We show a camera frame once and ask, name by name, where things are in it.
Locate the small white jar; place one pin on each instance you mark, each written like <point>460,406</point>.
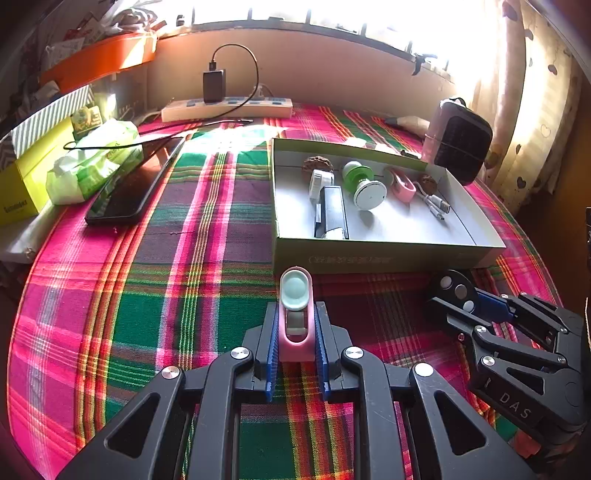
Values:
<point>321,182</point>

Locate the white power plug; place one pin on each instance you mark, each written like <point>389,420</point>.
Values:
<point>264,91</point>

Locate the grey tapered object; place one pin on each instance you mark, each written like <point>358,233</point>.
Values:
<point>411,123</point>

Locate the pink green plaid tablecloth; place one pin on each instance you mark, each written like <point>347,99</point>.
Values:
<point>161,277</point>

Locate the black oval button remote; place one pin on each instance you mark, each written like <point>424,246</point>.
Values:
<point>441,295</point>

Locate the brown walnut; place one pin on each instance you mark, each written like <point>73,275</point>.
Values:
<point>317,164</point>
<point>428,182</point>

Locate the grey and black fan heater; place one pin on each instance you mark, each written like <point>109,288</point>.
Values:
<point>461,143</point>

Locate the black smartphone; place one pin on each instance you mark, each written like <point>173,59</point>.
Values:
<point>124,194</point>

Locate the heart print curtain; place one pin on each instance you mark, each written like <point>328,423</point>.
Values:
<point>531,115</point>

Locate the small yellow-green packet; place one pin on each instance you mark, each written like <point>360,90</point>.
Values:
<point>87,117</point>

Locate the black charger adapter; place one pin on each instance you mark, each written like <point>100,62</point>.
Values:
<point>214,85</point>

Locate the white shelf board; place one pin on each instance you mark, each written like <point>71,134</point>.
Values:
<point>18,244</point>

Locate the grey striped box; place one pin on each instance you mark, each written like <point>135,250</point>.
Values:
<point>51,115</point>

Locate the green cardboard box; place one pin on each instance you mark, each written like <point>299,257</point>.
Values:
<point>392,228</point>

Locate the yellow cardboard box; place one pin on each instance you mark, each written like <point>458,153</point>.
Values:
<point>23,184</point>

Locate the clear plastic box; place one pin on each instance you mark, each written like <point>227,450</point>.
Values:
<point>122,99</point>

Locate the green and white suction holder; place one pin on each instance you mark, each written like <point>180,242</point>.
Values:
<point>369,196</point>

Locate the pink loop clip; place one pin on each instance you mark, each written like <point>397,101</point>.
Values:
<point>405,194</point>

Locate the white power strip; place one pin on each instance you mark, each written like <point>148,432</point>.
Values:
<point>194,110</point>

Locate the black bike light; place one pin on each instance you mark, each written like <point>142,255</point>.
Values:
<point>332,207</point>

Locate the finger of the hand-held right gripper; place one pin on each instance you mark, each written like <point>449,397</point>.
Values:
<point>480,337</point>
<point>494,302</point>

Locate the white plastic bag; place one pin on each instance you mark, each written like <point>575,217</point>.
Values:
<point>127,16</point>

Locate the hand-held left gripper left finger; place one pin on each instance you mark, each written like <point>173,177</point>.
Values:
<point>273,360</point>

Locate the orange tray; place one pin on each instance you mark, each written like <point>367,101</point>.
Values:
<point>106,55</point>

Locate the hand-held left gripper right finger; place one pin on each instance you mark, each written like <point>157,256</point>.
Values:
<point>321,360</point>

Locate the green tissue pack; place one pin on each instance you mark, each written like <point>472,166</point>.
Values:
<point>78,180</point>

